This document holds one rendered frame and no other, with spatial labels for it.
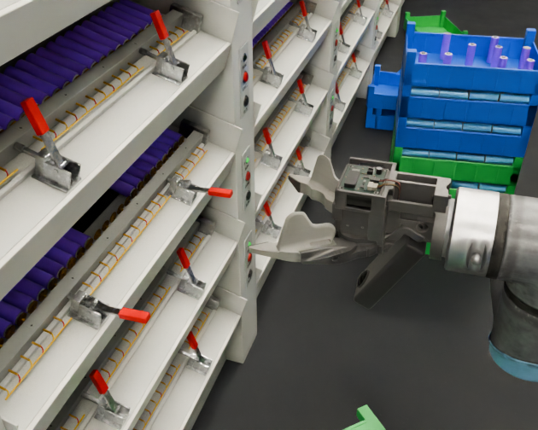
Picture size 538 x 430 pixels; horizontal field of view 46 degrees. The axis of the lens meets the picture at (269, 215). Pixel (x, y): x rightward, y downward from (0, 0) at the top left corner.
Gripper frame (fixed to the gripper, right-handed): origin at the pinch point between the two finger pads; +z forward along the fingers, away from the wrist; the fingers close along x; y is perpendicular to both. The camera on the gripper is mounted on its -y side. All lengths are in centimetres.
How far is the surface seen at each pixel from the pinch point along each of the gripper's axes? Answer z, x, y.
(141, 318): 11.3, 12.9, -7.7
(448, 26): -5, -255, -63
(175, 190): 19.4, -13.4, -8.4
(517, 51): -29, -103, -16
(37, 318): 21.7, 17.4, -6.3
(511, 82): -28, -83, -16
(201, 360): 19, -14, -46
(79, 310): 19.2, 13.3, -8.2
